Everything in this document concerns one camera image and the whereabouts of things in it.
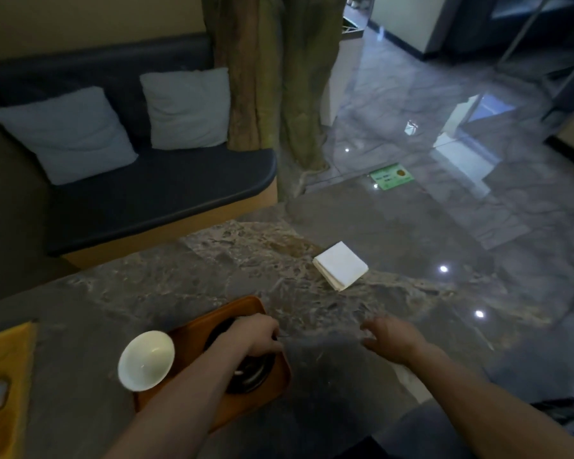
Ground large grey cushion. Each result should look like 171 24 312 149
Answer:
0 86 139 186

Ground metal frame stand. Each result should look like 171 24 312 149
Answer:
493 0 574 115

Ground white counter with dark base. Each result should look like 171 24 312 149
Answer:
367 0 462 62

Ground person's right hand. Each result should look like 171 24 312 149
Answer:
361 315 430 367

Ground green card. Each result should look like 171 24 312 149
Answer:
369 164 415 192

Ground small grey cushion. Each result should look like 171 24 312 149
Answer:
139 67 232 151

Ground yellow placemat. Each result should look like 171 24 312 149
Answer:
0 320 39 459

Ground person's left hand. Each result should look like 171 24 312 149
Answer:
229 313 286 359

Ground person's right forearm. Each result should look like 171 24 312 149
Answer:
406 343 574 459

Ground black round dish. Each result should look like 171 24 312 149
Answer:
203 317 274 395

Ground white ceramic bowl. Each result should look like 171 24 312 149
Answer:
118 330 176 393

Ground dark upholstered bench sofa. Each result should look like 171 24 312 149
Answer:
0 33 279 270

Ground stack of white napkins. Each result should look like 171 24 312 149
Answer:
312 241 369 292

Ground person's left forearm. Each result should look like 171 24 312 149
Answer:
103 343 255 459

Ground orange wooden tray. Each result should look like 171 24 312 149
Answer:
133 295 292 434

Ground decorative tree trunk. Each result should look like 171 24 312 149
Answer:
200 0 349 199

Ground person's grey clothing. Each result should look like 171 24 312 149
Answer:
335 400 491 459

